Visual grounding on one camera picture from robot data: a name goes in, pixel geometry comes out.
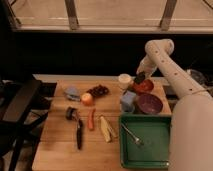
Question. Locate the dark grape bunch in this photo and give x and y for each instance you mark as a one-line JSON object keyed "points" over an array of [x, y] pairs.
{"points": [[98, 91]]}

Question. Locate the blue cup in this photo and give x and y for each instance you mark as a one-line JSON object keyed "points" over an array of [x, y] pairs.
{"points": [[127, 101]]}

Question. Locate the green plastic tray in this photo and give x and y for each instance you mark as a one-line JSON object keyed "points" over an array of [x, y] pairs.
{"points": [[154, 131]]}

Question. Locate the metal fork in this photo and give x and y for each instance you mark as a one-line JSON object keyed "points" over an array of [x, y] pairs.
{"points": [[136, 139]]}

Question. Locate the orange apple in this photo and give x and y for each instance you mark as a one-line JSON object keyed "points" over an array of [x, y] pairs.
{"points": [[87, 99]]}

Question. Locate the black handled knife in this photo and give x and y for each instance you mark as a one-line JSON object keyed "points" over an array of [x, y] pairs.
{"points": [[79, 131]]}

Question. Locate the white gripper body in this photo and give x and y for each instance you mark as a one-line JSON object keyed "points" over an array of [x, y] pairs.
{"points": [[147, 69]]}

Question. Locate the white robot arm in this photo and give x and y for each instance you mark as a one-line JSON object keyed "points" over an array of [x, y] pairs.
{"points": [[191, 137]]}

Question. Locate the orange carrot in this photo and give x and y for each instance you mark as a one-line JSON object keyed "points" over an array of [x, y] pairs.
{"points": [[90, 122]]}

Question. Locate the black round can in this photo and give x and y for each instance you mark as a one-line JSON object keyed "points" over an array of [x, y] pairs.
{"points": [[71, 113]]}

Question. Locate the white cup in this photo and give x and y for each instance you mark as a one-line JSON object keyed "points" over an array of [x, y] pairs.
{"points": [[124, 80]]}

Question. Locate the grey round device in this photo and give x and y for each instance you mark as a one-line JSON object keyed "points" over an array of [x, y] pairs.
{"points": [[199, 77]]}

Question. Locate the blue cloth toy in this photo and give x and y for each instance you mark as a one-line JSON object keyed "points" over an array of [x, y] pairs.
{"points": [[72, 93]]}

